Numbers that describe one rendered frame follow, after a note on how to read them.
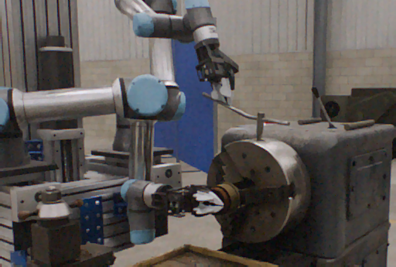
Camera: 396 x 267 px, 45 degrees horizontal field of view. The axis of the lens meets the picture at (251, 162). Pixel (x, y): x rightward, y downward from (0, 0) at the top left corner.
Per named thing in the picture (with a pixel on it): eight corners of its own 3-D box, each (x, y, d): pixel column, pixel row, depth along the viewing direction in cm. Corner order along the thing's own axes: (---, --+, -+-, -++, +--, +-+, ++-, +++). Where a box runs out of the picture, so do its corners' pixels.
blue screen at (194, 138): (134, 159, 1000) (131, 45, 966) (172, 157, 1031) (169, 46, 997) (188, 198, 625) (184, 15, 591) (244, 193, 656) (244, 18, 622)
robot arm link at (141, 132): (124, 76, 155) (120, 221, 161) (126, 74, 145) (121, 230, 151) (160, 78, 158) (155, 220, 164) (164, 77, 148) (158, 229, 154)
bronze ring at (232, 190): (220, 178, 140) (199, 183, 132) (246, 182, 134) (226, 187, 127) (221, 209, 141) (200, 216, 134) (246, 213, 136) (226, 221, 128)
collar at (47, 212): (59, 209, 105) (58, 196, 105) (80, 214, 101) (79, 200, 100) (25, 217, 99) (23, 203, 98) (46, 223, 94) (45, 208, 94)
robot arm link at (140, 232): (153, 234, 154) (151, 201, 152) (156, 244, 143) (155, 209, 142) (128, 236, 152) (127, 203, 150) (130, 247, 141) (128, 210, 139)
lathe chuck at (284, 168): (220, 221, 162) (227, 130, 155) (298, 249, 144) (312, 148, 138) (202, 227, 155) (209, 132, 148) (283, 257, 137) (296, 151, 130)
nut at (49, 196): (55, 199, 102) (53, 183, 101) (66, 201, 100) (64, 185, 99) (38, 202, 99) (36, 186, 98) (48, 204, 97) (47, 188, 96)
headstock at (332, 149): (295, 203, 221) (296, 120, 215) (396, 219, 193) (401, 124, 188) (213, 234, 173) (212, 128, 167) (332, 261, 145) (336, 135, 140)
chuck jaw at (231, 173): (240, 186, 147) (222, 155, 150) (250, 178, 144) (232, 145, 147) (218, 192, 138) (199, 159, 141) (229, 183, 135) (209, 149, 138)
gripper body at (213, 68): (199, 83, 147) (189, 47, 147) (216, 84, 154) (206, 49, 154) (216, 75, 142) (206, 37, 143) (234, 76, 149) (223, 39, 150)
